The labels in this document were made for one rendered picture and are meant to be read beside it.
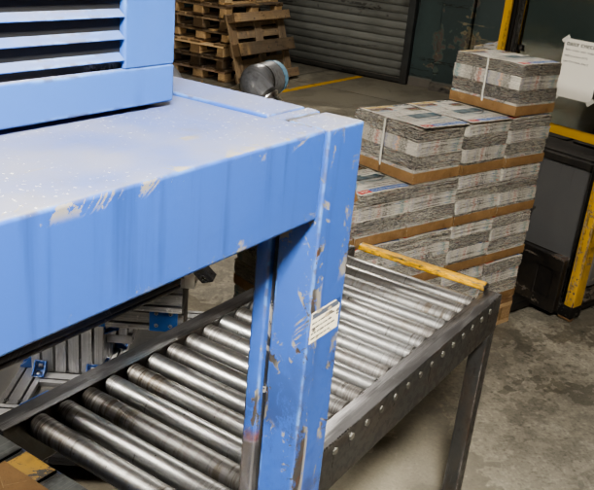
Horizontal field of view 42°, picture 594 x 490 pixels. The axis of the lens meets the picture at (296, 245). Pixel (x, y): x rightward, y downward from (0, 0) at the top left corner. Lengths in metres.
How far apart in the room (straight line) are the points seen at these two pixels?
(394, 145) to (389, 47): 7.28
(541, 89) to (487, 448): 1.57
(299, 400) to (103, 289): 0.39
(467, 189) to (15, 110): 2.85
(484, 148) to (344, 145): 2.63
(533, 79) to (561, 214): 0.95
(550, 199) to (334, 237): 3.48
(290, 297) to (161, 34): 0.32
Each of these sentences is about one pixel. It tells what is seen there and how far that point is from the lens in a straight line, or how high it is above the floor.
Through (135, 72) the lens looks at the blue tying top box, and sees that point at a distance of 0.83.
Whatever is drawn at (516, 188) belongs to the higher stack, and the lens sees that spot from 3.75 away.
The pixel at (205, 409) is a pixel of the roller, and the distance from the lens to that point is 1.68.
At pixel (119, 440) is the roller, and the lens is 1.59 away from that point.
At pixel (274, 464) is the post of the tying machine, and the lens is 1.01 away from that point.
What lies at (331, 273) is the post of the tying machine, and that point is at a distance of 0.89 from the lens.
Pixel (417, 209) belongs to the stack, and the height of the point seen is 0.72.
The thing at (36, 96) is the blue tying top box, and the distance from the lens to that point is 0.75.
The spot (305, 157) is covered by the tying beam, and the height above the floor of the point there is 1.53.
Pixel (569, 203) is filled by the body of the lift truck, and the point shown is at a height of 0.55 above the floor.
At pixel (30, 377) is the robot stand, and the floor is 0.23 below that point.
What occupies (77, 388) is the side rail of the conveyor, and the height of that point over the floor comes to 0.80.
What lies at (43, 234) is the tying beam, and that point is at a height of 1.53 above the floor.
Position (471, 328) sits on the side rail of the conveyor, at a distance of 2.19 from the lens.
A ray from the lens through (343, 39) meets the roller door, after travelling 10.77.
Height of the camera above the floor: 1.74
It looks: 22 degrees down
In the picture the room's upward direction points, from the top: 6 degrees clockwise
